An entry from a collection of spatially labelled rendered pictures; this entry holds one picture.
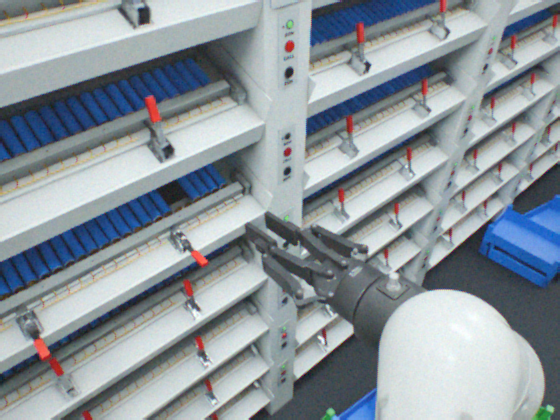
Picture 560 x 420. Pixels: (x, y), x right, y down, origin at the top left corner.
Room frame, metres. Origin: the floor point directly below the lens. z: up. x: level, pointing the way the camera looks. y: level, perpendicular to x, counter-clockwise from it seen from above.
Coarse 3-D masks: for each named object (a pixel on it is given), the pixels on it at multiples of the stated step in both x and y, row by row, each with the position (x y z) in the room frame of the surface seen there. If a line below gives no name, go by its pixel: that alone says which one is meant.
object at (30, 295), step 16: (224, 192) 0.67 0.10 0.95; (240, 192) 0.69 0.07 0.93; (192, 208) 0.63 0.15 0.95; (208, 208) 0.64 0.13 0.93; (160, 224) 0.58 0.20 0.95; (176, 224) 0.59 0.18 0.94; (128, 240) 0.54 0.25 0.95; (144, 240) 0.55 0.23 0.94; (96, 256) 0.51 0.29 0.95; (112, 256) 0.51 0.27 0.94; (64, 272) 0.47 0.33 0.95; (80, 272) 0.48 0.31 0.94; (32, 288) 0.44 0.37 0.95; (48, 288) 0.44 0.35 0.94; (80, 288) 0.46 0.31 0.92; (0, 304) 0.41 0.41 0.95; (16, 304) 0.41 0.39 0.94; (0, 320) 0.39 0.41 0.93
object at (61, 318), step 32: (224, 160) 0.77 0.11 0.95; (256, 192) 0.69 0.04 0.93; (192, 224) 0.61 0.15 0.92; (224, 224) 0.63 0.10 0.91; (256, 224) 0.67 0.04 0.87; (160, 256) 0.54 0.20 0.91; (96, 288) 0.47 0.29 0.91; (128, 288) 0.48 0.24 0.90; (64, 320) 0.41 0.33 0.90; (0, 352) 0.36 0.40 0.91; (32, 352) 0.38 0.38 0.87
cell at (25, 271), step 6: (12, 258) 0.49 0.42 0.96; (18, 258) 0.49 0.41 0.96; (24, 258) 0.49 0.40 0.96; (18, 264) 0.48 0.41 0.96; (24, 264) 0.48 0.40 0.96; (18, 270) 0.47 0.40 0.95; (24, 270) 0.47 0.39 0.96; (30, 270) 0.47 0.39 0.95; (24, 276) 0.46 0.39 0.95; (30, 276) 0.46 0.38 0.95; (24, 282) 0.45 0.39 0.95
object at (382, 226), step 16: (416, 192) 1.16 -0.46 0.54; (432, 192) 1.14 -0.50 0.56; (384, 208) 1.06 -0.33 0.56; (400, 208) 1.09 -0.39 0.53; (416, 208) 1.11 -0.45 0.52; (432, 208) 1.12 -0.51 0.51; (368, 224) 1.01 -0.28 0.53; (384, 224) 1.03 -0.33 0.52; (400, 224) 1.02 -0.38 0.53; (352, 240) 0.95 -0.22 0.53; (368, 240) 0.96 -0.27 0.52; (384, 240) 0.97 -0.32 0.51
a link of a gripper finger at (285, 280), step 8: (264, 256) 0.43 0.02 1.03; (272, 264) 0.42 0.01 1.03; (264, 272) 0.42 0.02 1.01; (272, 272) 0.41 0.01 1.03; (280, 272) 0.40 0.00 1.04; (288, 272) 0.40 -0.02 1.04; (280, 280) 0.39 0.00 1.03; (288, 280) 0.38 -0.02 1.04; (296, 280) 0.38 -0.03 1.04; (288, 288) 0.38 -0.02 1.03; (296, 288) 0.37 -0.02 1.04; (296, 296) 0.35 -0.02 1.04; (296, 304) 0.35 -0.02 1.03; (304, 304) 0.35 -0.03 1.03
